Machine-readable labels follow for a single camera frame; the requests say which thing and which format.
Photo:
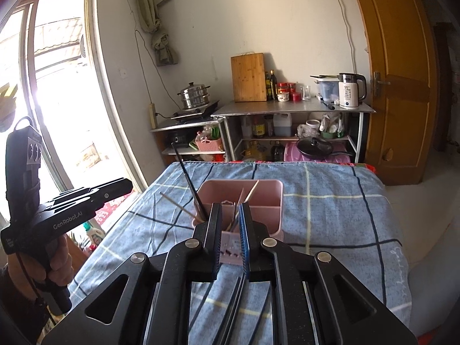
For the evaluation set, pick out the low steel stand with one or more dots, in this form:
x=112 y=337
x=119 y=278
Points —
x=187 y=140

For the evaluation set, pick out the dark oil bottle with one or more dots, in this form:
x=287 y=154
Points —
x=272 y=85
x=267 y=87

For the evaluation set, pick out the green cap detergent bottle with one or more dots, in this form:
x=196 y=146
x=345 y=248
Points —
x=94 y=235

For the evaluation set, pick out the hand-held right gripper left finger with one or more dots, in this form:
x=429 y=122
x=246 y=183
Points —
x=214 y=239

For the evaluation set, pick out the brown wooden door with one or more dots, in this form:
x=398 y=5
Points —
x=391 y=79

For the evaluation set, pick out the red floor mat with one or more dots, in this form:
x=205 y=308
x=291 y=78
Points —
x=107 y=210

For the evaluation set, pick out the black kitchen knife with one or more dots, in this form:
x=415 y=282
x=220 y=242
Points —
x=327 y=105

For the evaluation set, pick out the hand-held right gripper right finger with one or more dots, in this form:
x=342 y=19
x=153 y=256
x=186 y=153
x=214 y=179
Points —
x=245 y=237

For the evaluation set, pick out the drinking glass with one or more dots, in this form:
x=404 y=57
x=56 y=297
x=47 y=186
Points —
x=306 y=92

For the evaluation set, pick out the pink plastic basket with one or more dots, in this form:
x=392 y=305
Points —
x=262 y=201

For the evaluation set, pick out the beige power strip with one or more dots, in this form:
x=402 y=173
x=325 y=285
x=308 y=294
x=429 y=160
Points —
x=152 y=115

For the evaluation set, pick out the dark patterned chopstick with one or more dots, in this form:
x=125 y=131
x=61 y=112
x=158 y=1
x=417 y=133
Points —
x=234 y=221

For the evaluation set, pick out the black pan with lid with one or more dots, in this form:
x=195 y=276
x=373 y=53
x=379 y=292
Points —
x=316 y=148

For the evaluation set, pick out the cream chopstick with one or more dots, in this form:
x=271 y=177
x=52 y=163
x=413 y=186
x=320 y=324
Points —
x=251 y=191

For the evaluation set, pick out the light wooden chopstick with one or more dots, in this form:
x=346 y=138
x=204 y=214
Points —
x=179 y=205

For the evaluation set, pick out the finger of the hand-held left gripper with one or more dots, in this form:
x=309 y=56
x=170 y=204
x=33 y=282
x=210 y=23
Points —
x=107 y=194
x=90 y=188

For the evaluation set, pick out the tied grey curtain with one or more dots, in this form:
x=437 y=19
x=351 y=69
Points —
x=158 y=25

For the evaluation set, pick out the black chopstick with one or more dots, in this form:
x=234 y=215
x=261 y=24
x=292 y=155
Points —
x=188 y=183

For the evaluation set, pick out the white electric kettle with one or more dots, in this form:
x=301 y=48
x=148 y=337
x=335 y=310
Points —
x=350 y=91

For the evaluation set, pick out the blue plaid tablecloth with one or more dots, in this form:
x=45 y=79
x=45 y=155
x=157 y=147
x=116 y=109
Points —
x=323 y=215

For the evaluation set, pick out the clear plastic container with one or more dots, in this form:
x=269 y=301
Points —
x=329 y=90

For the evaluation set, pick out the red jars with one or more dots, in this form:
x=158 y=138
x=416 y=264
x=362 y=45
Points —
x=287 y=91

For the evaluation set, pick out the steel kitchen table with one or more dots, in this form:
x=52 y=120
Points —
x=287 y=107

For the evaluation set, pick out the steel steamer pot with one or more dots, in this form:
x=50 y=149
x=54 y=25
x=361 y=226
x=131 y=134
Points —
x=194 y=95

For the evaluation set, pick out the pink woven basket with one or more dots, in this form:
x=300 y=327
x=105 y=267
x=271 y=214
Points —
x=209 y=144

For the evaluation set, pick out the sliding glass door frame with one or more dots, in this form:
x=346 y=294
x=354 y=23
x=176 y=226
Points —
x=107 y=97

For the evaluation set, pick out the person's left forearm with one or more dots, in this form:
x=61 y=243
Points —
x=18 y=312

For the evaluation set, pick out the person's left hand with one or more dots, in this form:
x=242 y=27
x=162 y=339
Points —
x=59 y=262

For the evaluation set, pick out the black induction cooker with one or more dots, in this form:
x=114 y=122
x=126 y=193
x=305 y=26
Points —
x=196 y=112

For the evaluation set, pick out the white plastic jug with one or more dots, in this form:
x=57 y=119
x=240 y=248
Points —
x=283 y=125

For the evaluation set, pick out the wooden cutting board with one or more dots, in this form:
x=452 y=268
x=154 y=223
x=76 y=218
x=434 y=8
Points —
x=248 y=77

